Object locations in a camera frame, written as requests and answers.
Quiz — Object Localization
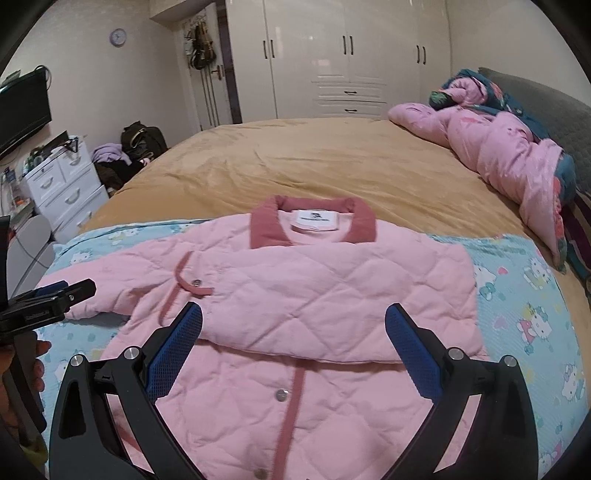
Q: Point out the pink floral duvet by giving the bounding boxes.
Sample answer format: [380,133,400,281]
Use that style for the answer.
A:
[388,67,578,274]

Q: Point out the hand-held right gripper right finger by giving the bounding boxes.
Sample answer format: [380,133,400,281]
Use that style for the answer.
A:
[385,302,539,480]

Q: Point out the black bag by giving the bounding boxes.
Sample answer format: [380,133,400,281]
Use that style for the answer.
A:
[121,121,168,162]

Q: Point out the black television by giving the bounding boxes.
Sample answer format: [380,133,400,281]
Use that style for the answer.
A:
[0,69,52,158]

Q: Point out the tan bed sheet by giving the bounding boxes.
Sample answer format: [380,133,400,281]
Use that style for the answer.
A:
[76,115,591,296]

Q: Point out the grey quilted headboard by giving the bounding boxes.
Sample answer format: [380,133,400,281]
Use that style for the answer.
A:
[478,67,591,195]

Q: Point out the dark clothes pile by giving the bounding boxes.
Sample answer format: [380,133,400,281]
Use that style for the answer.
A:
[98,159,141,191]

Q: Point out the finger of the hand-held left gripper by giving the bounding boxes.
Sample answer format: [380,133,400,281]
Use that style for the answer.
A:
[0,279,97,329]
[14,281,69,306]

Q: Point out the white door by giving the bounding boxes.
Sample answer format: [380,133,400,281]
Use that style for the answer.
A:
[178,11,232,133]

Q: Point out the purple cloth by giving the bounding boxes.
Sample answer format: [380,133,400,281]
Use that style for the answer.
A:
[92,143,132,165]

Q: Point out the white drawer chest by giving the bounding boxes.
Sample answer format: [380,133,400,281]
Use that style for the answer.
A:
[21,136,112,232]

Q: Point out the pink quilted jacket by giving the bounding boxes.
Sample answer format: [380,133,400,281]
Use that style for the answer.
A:
[34,195,491,480]

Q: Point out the striped purple blanket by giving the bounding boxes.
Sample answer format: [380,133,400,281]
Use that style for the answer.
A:
[560,185,591,296]

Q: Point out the person's left hand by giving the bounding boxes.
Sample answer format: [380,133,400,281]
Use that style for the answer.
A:
[0,338,52,416]

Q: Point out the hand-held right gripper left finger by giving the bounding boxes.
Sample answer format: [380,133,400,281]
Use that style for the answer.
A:
[48,302,204,480]

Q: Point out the bags hanging on door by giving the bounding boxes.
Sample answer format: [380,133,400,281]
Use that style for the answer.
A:
[185,21,218,71]

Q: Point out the white glossy wardrobe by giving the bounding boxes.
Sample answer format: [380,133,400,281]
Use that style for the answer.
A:
[150,0,455,124]

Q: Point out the blue cartoon printed blanket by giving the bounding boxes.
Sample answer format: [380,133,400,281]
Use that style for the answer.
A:
[28,219,588,480]

